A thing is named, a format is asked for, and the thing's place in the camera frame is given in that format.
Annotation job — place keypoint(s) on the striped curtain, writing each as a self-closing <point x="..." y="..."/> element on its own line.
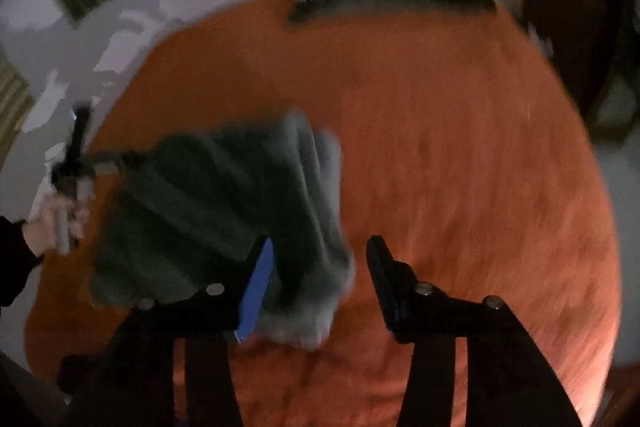
<point x="12" y="97"/>

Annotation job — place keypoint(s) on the dark wooden furniture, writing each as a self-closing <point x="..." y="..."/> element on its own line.
<point x="565" y="7"/>

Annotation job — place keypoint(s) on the person's left hand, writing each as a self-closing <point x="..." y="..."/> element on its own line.
<point x="47" y="227"/>

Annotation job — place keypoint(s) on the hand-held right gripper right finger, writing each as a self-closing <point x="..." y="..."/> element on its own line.
<point x="385" y="287"/>

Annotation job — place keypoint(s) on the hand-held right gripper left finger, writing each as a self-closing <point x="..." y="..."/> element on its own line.
<point x="257" y="292"/>

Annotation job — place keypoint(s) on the person's left forearm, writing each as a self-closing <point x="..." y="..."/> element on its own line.
<point x="15" y="257"/>

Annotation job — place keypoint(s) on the grey-green fleece garment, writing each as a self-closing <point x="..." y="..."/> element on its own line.
<point x="210" y="207"/>

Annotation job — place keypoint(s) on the orange fleece blanket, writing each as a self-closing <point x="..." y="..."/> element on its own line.
<point x="450" y="157"/>

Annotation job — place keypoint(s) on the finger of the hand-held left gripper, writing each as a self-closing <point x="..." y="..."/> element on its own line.
<point x="115" y="158"/>
<point x="80" y="132"/>

